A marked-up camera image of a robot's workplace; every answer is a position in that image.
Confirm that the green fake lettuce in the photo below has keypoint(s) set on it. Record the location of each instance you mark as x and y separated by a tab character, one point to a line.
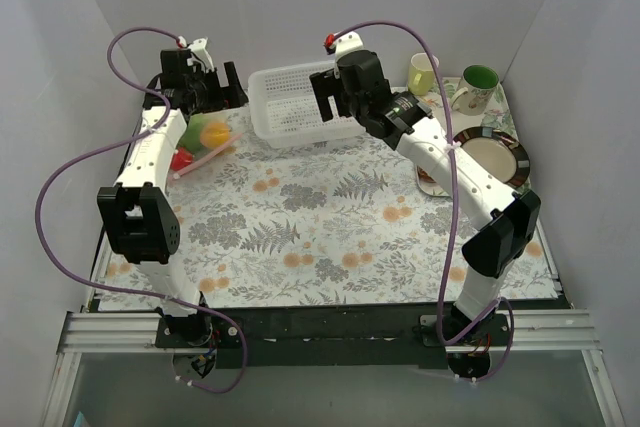
190	140

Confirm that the yellow green mug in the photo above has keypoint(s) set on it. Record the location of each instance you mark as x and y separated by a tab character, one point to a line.
421	74

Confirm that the orange fake fruit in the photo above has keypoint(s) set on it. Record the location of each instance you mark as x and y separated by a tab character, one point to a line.
214	134

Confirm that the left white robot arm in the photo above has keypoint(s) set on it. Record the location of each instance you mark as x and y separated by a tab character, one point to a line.
138	220

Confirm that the aluminium frame rail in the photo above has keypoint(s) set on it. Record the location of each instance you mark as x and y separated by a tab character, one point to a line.
535	330

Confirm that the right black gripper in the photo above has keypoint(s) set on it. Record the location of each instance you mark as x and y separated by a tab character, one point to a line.
335	85

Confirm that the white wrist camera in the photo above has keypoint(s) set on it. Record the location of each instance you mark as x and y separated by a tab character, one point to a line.
339	46
199	52

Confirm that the striped rim ceramic plate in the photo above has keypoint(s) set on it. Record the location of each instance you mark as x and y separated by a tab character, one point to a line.
504	157

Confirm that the clear zip top bag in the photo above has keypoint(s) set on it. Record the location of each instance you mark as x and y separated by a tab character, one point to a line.
204	156

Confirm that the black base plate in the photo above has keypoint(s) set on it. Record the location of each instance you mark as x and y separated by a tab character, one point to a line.
342	335

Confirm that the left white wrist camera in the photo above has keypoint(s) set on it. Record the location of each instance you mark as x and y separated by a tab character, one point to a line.
199	52

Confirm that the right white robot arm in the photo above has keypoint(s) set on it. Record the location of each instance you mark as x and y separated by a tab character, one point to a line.
504	220

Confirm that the floral table mat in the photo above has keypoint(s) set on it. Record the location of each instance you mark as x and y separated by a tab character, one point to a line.
340	222

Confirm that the small brown cup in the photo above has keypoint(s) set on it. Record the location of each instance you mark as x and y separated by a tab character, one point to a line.
424	176

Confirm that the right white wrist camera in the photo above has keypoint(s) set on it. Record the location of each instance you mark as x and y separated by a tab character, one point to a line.
339	46

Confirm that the white plastic basket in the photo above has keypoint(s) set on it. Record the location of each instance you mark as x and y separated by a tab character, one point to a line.
284	111

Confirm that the green interior floral mug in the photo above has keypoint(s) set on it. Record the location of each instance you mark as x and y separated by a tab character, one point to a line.
474	91

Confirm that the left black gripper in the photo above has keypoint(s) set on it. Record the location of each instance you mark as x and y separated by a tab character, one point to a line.
216	88

